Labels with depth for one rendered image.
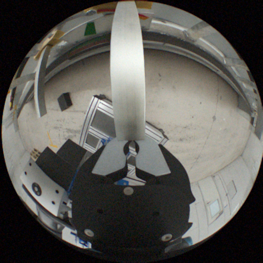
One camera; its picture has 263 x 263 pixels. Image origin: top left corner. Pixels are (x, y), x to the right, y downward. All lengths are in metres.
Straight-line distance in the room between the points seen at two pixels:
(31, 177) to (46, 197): 0.06
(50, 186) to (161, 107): 1.04
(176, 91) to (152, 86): 0.28
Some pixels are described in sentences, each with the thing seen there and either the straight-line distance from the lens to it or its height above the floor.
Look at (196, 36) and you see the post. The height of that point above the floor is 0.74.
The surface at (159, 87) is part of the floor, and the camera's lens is 0.98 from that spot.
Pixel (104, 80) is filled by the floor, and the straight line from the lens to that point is 1.00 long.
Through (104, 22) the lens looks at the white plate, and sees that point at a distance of 0.29.
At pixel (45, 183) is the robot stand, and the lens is 0.24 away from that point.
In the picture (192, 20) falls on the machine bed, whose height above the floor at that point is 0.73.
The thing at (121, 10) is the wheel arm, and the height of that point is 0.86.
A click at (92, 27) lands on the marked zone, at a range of 0.31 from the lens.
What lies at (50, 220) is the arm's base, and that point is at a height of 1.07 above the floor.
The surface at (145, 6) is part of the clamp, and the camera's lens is 0.25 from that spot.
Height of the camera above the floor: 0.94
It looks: 62 degrees down
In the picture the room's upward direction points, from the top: 178 degrees counter-clockwise
